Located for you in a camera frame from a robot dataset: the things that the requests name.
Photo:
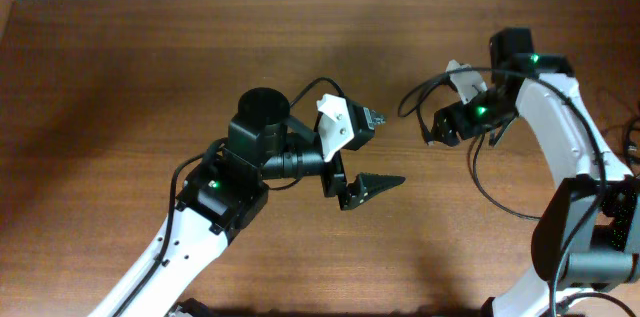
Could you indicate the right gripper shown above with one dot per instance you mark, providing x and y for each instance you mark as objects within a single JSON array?
[{"x": 445, "y": 116}]

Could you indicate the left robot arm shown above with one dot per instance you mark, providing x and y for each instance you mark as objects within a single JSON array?
[{"x": 228, "y": 187}]

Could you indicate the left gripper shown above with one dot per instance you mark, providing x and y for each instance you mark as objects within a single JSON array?
[{"x": 362, "y": 188}]

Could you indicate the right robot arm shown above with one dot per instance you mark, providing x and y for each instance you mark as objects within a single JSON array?
[{"x": 586, "y": 242}]

